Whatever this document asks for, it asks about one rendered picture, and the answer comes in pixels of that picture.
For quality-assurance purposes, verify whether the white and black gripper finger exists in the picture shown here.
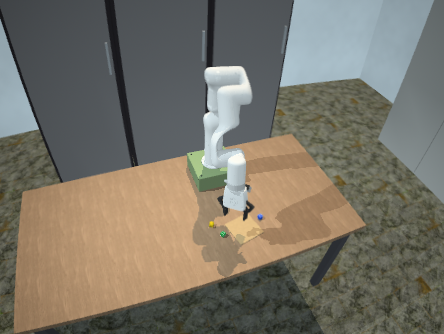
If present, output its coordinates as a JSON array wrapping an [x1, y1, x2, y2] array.
[[217, 195, 228, 216], [243, 201, 255, 221]]

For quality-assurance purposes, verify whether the tan square mat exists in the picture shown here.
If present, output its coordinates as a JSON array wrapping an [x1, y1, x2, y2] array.
[[224, 214, 264, 245]]

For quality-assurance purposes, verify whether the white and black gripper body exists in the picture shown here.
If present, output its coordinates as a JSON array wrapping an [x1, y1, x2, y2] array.
[[223, 185, 248, 211]]

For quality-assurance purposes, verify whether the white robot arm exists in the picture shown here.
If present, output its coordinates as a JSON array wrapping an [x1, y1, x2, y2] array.
[[202, 66, 252, 192]]

